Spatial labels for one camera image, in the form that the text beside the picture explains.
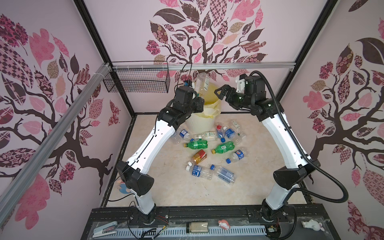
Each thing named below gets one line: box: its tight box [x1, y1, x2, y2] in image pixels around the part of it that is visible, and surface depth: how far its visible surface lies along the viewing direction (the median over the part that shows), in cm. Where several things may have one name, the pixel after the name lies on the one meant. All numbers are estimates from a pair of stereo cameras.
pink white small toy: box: [218, 219, 231, 230], surface depth 69 cm
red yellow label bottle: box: [192, 149, 208, 165], surface depth 92 cm
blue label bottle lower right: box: [209, 164, 237, 185], surface depth 85 cm
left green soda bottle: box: [183, 140, 208, 150], surface depth 100 cm
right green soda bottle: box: [211, 141, 236, 155], surface depth 97 cm
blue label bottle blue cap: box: [171, 129, 195, 145], surface depth 105 cm
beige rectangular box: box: [190, 222, 209, 233], surface depth 69 cm
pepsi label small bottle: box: [226, 147, 250, 164], surface depth 94 cm
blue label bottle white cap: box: [186, 164, 213, 180], surface depth 86 cm
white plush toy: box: [301, 219, 325, 232], surface depth 71 cm
